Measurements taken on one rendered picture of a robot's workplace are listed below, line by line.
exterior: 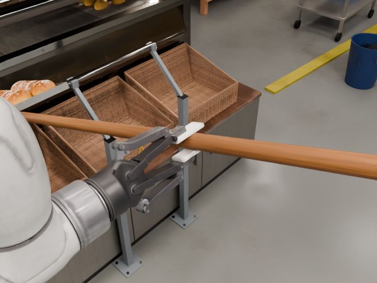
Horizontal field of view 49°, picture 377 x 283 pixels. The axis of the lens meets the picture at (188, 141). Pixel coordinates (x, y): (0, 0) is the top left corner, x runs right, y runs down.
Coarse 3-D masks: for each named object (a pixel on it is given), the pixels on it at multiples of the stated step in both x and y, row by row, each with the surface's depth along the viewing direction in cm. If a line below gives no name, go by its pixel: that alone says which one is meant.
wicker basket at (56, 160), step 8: (32, 128) 217; (40, 136) 214; (40, 144) 220; (48, 144) 212; (56, 144) 207; (48, 152) 218; (56, 152) 209; (48, 160) 224; (56, 160) 216; (64, 160) 208; (48, 168) 224; (56, 168) 222; (64, 168) 213; (72, 168) 205; (56, 176) 219; (64, 176) 219; (72, 176) 210; (80, 176) 202; (56, 184) 214; (64, 184) 214
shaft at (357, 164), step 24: (48, 120) 115; (72, 120) 105; (192, 144) 71; (216, 144) 67; (240, 144) 63; (264, 144) 60; (288, 144) 58; (312, 168) 55; (336, 168) 52; (360, 168) 49
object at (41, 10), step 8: (40, 0) 199; (72, 0) 191; (80, 0) 193; (16, 8) 189; (40, 8) 181; (48, 8) 183; (56, 8) 186; (16, 16) 174; (24, 16) 177; (32, 16) 179; (0, 24) 170; (8, 24) 173
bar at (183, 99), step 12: (144, 48) 207; (156, 48) 211; (120, 60) 198; (156, 60) 212; (84, 72) 187; (96, 72) 190; (168, 72) 212; (72, 84) 182; (180, 96) 212; (180, 108) 216; (96, 120) 185; (180, 120) 221; (108, 144) 184; (108, 156) 190; (180, 192) 257; (180, 204) 264; (120, 216) 215; (180, 216) 271; (192, 216) 273; (120, 228) 222; (132, 252) 251; (120, 264) 244; (132, 264) 244
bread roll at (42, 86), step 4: (44, 80) 164; (48, 80) 166; (36, 84) 163; (40, 84) 163; (44, 84) 163; (48, 84) 164; (52, 84) 166; (32, 88) 163; (36, 88) 162; (40, 88) 162; (44, 88) 163; (48, 88) 164; (32, 92) 163; (36, 92) 162; (40, 92) 162
